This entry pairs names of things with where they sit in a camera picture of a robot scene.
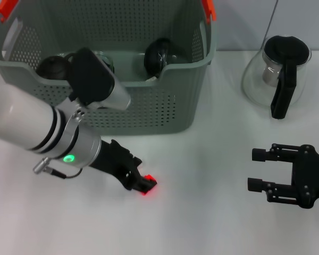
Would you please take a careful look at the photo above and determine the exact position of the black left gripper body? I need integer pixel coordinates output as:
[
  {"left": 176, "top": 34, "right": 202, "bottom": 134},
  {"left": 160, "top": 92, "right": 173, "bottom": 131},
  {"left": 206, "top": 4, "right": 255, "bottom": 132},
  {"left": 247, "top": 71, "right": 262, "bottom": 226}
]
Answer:
[{"left": 89, "top": 138, "right": 144, "bottom": 188}]

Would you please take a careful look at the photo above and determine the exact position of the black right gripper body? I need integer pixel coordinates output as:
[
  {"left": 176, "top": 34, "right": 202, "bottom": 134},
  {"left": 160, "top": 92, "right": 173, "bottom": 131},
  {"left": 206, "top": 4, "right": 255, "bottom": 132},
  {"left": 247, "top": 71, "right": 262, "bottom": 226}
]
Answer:
[{"left": 291, "top": 144, "right": 319, "bottom": 210}]

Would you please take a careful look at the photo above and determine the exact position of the red sloped toy brick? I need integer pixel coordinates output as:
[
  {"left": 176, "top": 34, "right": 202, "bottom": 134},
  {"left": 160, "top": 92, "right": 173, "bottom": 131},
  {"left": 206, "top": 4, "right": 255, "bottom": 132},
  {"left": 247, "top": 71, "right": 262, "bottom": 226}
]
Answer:
[{"left": 140, "top": 174, "right": 157, "bottom": 198}]

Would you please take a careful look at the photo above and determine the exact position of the glass teacup with black holder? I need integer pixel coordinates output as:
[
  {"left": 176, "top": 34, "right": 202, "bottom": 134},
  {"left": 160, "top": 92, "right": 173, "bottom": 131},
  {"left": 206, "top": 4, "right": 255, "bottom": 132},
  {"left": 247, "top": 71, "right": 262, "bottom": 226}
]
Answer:
[{"left": 94, "top": 51, "right": 115, "bottom": 74}]

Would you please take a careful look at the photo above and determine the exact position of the black round object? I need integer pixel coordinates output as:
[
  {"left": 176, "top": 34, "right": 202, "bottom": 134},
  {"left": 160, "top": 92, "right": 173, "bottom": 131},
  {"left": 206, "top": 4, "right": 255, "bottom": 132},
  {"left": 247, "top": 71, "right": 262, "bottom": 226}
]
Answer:
[{"left": 144, "top": 38, "right": 180, "bottom": 78}]

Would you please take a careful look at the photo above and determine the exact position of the silver left gripper elbow plug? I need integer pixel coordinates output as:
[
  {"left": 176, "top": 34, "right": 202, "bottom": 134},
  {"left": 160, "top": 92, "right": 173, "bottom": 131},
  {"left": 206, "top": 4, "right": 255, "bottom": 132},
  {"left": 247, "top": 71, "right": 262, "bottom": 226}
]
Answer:
[{"left": 32, "top": 157, "right": 50, "bottom": 174}]

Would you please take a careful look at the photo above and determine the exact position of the grey perforated plastic storage basket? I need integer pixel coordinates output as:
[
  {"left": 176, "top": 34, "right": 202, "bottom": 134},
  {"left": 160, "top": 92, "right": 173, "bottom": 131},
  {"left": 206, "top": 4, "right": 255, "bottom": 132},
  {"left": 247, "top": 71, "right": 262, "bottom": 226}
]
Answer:
[{"left": 0, "top": 0, "right": 217, "bottom": 135}]

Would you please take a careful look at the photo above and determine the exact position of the dark clay teapot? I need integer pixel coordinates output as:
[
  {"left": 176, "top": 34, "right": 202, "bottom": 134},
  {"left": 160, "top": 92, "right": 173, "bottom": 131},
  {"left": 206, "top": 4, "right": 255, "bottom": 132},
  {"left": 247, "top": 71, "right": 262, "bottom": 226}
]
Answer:
[{"left": 36, "top": 53, "right": 77, "bottom": 80}]

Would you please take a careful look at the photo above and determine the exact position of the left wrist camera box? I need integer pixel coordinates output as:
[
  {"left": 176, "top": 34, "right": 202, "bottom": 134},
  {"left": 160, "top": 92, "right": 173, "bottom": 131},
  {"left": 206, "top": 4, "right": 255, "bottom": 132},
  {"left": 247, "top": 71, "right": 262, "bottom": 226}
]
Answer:
[{"left": 68, "top": 47, "right": 132, "bottom": 111}]

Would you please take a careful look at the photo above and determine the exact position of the glass carafe with black handle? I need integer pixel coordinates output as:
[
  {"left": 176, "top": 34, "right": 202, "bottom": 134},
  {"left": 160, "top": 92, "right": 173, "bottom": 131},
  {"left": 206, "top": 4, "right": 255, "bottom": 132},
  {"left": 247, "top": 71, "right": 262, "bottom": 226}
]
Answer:
[{"left": 241, "top": 34, "right": 312, "bottom": 120}]

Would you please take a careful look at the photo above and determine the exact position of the orange basket handle grip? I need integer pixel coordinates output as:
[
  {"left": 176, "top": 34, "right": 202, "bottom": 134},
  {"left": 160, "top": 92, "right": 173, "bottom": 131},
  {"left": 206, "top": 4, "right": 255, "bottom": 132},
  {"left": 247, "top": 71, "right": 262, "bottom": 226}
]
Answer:
[
  {"left": 0, "top": 0, "right": 19, "bottom": 21},
  {"left": 201, "top": 0, "right": 217, "bottom": 24}
]

